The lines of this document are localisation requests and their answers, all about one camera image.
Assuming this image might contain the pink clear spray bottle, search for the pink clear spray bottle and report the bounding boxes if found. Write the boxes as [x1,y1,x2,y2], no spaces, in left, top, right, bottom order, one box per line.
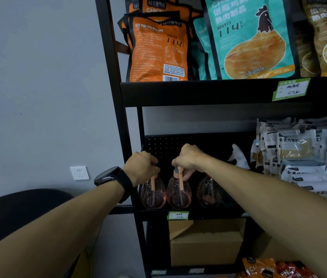
[197,174,222,208]
[166,167,192,209]
[141,174,167,210]

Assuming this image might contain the teal chicken print packet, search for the teal chicken print packet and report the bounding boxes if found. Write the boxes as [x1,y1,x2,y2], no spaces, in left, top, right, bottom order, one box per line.
[192,17,218,81]
[201,0,301,80]

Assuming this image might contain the person's left forearm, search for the person's left forearm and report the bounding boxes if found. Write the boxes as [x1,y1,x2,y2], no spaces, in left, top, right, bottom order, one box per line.
[0,180,126,278]

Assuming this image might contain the person's right forearm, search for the person's right forearm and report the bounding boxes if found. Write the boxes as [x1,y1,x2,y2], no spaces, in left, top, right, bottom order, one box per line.
[199,157,327,278]

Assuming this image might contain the black wrist watch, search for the black wrist watch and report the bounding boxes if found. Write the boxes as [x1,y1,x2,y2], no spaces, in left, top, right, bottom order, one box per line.
[94,166,134,204]

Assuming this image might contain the red snack packet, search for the red snack packet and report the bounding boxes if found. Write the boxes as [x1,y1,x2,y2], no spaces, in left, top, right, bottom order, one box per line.
[276,260,319,278]

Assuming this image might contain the orange food packet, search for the orange food packet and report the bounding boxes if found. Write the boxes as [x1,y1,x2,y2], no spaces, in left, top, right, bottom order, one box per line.
[117,15,133,51]
[138,0,204,22]
[125,13,189,82]

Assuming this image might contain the white wall socket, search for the white wall socket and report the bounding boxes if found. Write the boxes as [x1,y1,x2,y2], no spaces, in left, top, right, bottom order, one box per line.
[70,166,90,181]

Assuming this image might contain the person's left hand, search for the person's left hand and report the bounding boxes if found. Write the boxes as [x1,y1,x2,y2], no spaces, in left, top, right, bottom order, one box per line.
[122,151,161,187]

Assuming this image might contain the small orange snack packet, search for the small orange snack packet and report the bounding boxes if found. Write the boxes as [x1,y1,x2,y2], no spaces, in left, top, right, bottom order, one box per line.
[241,257,277,278]

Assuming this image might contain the large green white price label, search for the large green white price label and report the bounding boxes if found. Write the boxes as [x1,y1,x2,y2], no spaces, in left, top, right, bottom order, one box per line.
[272,78,311,102]

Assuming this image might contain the black metal shelf rack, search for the black metal shelf rack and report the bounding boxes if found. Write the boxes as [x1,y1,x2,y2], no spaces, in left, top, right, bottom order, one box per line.
[94,0,327,278]

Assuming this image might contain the white spray trigger head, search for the white spray trigger head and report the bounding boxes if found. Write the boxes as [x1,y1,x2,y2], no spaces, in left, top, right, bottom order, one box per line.
[227,144,251,170]

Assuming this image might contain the pile of white food packets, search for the pile of white food packets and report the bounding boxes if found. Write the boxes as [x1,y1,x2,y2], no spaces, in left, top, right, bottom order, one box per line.
[250,116,327,201]

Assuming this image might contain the person's right hand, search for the person's right hand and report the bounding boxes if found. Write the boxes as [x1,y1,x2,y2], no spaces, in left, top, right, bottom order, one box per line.
[171,144,209,182]

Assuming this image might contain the black chair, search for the black chair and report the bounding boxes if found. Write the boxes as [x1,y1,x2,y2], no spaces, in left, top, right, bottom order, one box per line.
[0,188,80,278]

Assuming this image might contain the open cardboard box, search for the open cardboard box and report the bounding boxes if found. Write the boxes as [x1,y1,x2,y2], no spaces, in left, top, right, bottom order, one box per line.
[168,218,247,267]

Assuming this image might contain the small green white price label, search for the small green white price label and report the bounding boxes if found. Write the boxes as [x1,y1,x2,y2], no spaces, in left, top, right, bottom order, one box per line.
[167,211,190,220]

